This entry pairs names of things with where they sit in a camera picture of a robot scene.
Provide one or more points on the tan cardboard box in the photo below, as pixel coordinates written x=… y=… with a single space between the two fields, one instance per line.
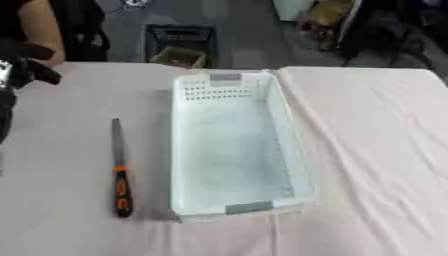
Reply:
x=179 y=57

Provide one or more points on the black plastic crate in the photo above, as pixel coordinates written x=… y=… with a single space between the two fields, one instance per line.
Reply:
x=181 y=35

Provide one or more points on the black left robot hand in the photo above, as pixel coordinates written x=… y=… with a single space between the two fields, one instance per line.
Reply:
x=23 y=68

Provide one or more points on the white container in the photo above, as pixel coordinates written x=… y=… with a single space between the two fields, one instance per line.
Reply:
x=291 y=9

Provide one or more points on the person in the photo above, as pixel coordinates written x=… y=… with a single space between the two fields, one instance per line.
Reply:
x=81 y=26

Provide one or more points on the white plastic basket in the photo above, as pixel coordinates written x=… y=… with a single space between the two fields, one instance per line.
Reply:
x=233 y=146

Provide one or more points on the yellow bag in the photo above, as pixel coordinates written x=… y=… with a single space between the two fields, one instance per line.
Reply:
x=326 y=20

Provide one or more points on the person's forearm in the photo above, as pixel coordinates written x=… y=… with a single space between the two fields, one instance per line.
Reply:
x=44 y=30

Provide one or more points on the black chair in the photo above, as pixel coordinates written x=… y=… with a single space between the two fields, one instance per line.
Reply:
x=391 y=33

